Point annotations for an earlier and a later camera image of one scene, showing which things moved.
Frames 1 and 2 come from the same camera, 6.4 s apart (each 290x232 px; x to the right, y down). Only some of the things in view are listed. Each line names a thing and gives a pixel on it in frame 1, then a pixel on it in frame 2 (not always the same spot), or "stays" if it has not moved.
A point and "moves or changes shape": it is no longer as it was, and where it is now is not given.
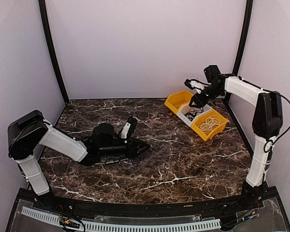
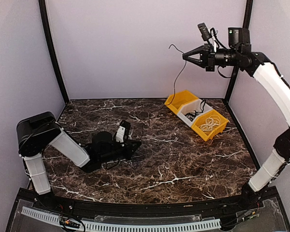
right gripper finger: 192,100 -> 197,50
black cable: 192,112 moves or changes shape
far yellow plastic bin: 175,101 stays
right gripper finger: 198,106 -> 198,62
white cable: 211,121 stays
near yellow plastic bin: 209,124 stays
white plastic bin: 183,108 stays
